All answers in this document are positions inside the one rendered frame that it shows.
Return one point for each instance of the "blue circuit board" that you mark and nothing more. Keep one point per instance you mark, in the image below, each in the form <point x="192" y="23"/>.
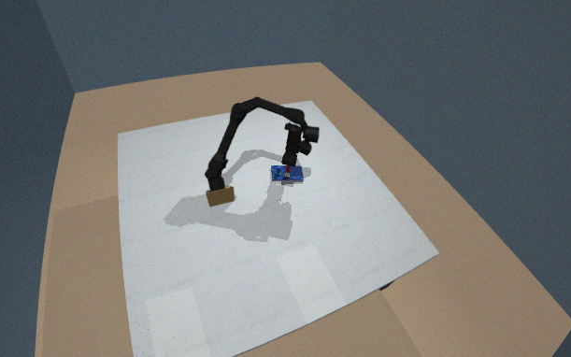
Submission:
<point x="287" y="172"/>

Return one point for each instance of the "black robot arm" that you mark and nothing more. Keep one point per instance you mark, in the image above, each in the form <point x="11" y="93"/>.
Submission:
<point x="238" y="113"/>

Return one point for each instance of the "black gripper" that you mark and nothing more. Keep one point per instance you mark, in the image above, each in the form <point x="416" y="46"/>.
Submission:
<point x="290" y="156"/>

